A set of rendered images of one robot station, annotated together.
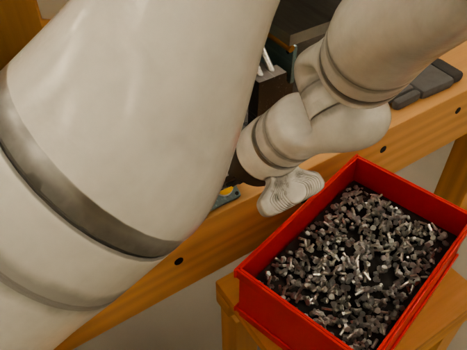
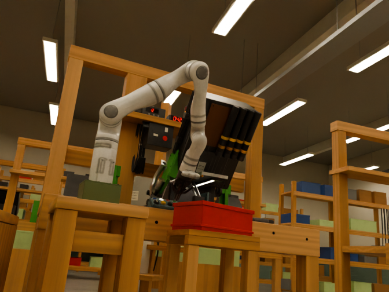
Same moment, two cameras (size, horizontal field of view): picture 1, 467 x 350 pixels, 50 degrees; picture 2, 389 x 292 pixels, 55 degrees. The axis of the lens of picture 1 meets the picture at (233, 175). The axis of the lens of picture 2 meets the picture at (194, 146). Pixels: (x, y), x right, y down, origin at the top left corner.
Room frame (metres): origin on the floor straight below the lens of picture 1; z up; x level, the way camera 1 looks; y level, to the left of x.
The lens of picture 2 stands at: (-1.25, -0.39, 0.70)
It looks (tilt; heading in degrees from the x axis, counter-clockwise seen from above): 16 degrees up; 11
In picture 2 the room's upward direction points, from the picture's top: 5 degrees clockwise
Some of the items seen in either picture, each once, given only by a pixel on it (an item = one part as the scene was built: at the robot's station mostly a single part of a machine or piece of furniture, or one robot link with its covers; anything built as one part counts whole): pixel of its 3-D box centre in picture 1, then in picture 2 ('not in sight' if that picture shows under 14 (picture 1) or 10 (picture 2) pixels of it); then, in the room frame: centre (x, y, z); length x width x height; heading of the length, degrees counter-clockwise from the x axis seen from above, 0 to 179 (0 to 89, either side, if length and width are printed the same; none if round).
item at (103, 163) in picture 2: not in sight; (103, 163); (0.09, 0.23, 1.02); 0.09 x 0.09 x 0.17; 44
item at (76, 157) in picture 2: not in sight; (162, 172); (1.20, 0.29, 1.23); 1.30 x 0.05 x 0.09; 124
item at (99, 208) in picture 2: not in sight; (95, 211); (0.10, 0.23, 0.83); 0.32 x 0.32 x 0.04; 35
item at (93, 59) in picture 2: not in sight; (175, 82); (1.15, 0.25, 1.89); 1.50 x 0.09 x 0.09; 124
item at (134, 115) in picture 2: not in sight; (172, 129); (1.11, 0.23, 1.52); 0.90 x 0.25 x 0.04; 124
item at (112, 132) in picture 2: not in sight; (109, 125); (0.09, 0.22, 1.18); 0.09 x 0.09 x 0.17; 21
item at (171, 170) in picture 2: not in sight; (173, 168); (0.80, 0.11, 1.17); 0.13 x 0.12 x 0.20; 124
